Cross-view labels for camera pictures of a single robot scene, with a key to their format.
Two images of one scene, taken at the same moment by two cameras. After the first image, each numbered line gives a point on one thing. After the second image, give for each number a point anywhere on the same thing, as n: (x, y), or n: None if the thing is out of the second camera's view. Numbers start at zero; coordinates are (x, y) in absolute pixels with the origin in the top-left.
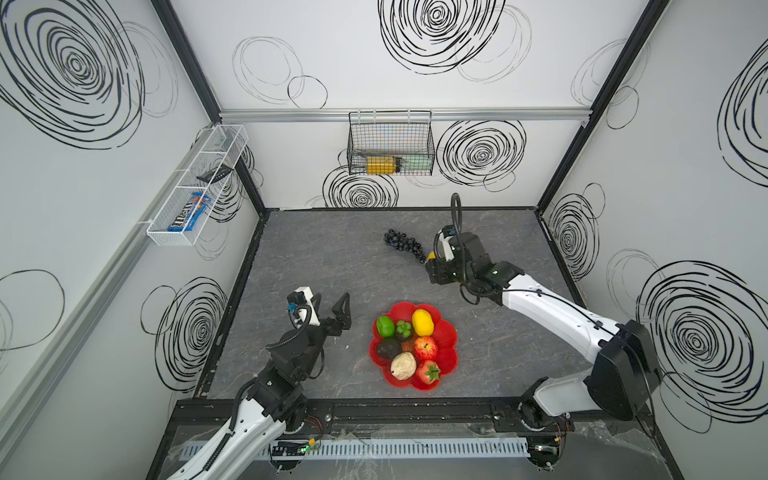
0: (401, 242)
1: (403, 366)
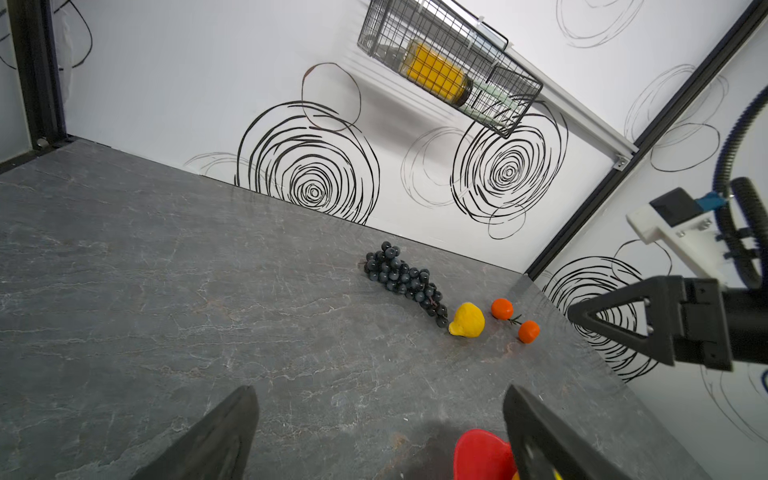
0: (385, 266)
1: None
